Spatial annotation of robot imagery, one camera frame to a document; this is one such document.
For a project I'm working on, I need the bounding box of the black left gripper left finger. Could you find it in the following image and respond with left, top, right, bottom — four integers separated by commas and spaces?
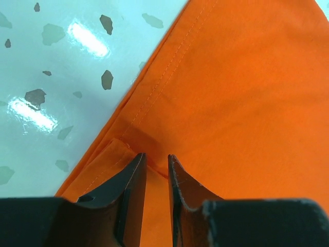
1, 153, 147, 246

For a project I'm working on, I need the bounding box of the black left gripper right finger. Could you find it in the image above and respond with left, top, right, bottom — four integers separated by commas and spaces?
168, 155, 328, 246

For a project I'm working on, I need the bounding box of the orange t shirt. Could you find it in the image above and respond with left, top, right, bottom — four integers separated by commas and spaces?
57, 1, 328, 246

